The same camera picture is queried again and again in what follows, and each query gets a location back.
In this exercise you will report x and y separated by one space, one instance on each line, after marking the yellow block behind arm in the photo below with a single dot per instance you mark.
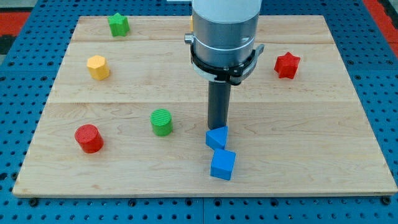
191 23

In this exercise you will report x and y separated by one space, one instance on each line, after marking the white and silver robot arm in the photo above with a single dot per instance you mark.
224 30

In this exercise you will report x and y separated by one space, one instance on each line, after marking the red star block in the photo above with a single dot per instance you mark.
287 65

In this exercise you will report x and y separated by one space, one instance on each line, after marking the green star block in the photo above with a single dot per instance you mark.
118 25

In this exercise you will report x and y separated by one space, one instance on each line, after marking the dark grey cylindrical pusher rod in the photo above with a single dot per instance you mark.
218 104

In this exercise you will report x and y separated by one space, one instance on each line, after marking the blue triangle block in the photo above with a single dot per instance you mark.
217 138

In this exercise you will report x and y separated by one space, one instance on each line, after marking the green cylinder block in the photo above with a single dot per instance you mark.
161 121

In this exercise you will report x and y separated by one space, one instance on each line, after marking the blue cube block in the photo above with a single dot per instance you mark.
222 164

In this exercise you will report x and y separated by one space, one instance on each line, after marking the light wooden board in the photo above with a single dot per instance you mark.
302 137

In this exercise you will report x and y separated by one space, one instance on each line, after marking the yellow hexagon block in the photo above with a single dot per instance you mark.
98 67

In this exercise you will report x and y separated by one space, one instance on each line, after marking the red cylinder block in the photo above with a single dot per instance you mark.
89 139

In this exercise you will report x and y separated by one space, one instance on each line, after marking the black ring clamp on arm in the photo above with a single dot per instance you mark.
232 75

